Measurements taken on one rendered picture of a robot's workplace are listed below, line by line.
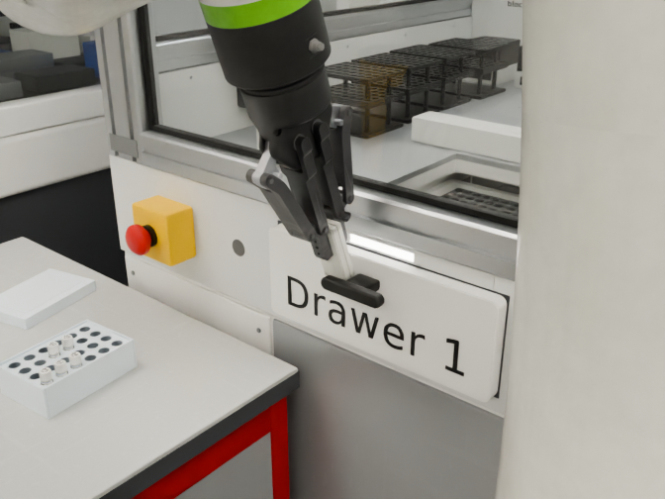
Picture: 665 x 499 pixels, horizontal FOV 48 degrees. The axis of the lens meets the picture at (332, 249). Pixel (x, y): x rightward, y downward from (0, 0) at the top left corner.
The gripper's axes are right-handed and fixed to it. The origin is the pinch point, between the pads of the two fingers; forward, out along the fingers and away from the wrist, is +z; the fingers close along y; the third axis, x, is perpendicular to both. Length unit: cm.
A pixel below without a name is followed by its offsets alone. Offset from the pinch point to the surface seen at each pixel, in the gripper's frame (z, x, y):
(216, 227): 5.8, -22.3, -2.2
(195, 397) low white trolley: 13.5, -11.6, 15.3
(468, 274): 1.6, 13.4, -3.7
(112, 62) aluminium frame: -11.3, -40.4, -8.4
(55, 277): 14, -47, 10
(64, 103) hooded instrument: 6, -77, -17
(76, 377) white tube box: 7.8, -20.9, 22.2
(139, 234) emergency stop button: 3.8, -28.7, 4.5
